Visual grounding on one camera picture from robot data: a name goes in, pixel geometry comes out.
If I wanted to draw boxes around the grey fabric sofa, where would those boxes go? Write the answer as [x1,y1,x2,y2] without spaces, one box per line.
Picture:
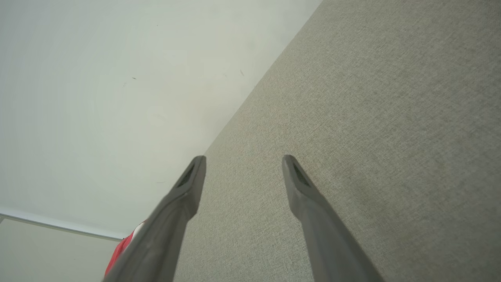
[173,0,501,282]

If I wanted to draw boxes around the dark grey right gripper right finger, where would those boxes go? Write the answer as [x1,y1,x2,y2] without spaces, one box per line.
[282,155,386,282]

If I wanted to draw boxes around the white wall baseboard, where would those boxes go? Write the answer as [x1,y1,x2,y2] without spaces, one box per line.
[0,211,124,241]

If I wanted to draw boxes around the red shorts white hem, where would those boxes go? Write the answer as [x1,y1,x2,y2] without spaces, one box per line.
[105,221,146,277]

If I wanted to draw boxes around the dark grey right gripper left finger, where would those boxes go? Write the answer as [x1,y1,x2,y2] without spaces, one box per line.
[103,155,207,282]

